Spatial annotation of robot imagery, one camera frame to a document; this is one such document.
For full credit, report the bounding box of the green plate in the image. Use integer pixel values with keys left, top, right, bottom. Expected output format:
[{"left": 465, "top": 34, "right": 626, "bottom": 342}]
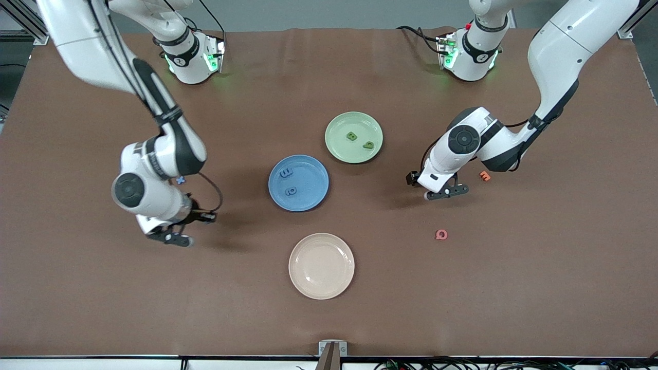
[{"left": 324, "top": 111, "right": 384, "bottom": 164}]

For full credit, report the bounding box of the brown table cover sheet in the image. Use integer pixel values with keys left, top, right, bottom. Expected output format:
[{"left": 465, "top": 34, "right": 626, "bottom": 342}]
[{"left": 0, "top": 27, "right": 658, "bottom": 359}]

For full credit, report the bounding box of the blue plate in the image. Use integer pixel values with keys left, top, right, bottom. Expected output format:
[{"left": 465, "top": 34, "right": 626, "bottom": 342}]
[{"left": 268, "top": 154, "right": 330, "bottom": 212}]

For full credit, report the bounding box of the beige plate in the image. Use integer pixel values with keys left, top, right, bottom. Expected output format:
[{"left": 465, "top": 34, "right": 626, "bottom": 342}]
[{"left": 288, "top": 232, "right": 355, "bottom": 300}]

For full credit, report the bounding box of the black left base cable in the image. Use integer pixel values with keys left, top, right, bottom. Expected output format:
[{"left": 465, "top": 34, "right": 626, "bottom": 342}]
[{"left": 396, "top": 25, "right": 444, "bottom": 55}]

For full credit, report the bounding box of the black base cable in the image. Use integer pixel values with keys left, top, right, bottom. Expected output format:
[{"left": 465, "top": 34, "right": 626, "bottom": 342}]
[
  {"left": 197, "top": 0, "right": 225, "bottom": 34},
  {"left": 396, "top": 25, "right": 444, "bottom": 55}
]

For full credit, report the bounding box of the white table edge rail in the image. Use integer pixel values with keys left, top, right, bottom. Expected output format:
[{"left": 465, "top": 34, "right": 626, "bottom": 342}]
[{"left": 0, "top": 356, "right": 658, "bottom": 370}]

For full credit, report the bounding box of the grey metal bracket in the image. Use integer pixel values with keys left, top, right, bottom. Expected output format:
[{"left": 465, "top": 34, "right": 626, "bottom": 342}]
[{"left": 318, "top": 340, "right": 348, "bottom": 357}]

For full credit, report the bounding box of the tangled cable bundle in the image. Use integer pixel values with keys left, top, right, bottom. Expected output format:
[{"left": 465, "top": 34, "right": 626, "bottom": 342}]
[{"left": 374, "top": 356, "right": 658, "bottom": 370}]

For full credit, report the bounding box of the dark camera mount post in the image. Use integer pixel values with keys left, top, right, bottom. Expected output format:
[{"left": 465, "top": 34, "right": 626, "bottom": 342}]
[{"left": 315, "top": 343, "right": 342, "bottom": 370}]

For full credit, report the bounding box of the black right base cable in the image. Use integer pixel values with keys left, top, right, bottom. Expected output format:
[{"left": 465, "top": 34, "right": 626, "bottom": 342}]
[{"left": 197, "top": 0, "right": 225, "bottom": 34}]

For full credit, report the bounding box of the aluminium frame profile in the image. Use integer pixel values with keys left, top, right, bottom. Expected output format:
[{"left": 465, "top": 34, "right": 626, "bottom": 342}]
[
  {"left": 0, "top": 0, "right": 50, "bottom": 45},
  {"left": 614, "top": 0, "right": 658, "bottom": 40}
]

